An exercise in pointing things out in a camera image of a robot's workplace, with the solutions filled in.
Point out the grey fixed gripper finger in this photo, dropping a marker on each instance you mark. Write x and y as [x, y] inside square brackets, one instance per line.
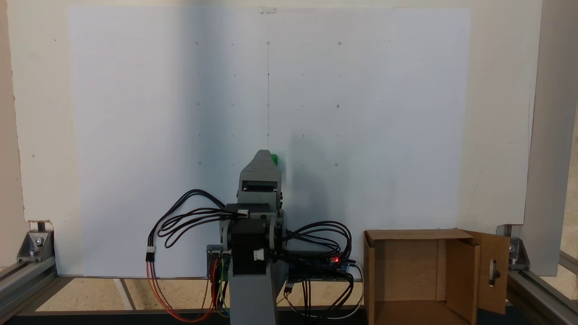
[259, 167]

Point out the green dice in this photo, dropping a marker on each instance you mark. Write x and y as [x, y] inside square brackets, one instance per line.
[274, 159]

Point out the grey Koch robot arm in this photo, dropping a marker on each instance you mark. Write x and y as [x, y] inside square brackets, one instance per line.
[253, 298]

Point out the blue circuit board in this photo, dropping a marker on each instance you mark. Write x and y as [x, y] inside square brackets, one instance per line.
[325, 266]

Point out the white paper sheet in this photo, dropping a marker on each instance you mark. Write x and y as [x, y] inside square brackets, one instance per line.
[135, 135]

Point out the brown cardboard box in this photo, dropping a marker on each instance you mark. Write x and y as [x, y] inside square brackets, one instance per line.
[406, 271]

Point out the metal corner bracket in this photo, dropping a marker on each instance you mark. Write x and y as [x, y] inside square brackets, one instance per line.
[519, 255]
[36, 243]

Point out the aluminium frame rail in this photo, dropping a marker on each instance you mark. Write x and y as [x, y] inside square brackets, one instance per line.
[542, 293]
[27, 280]

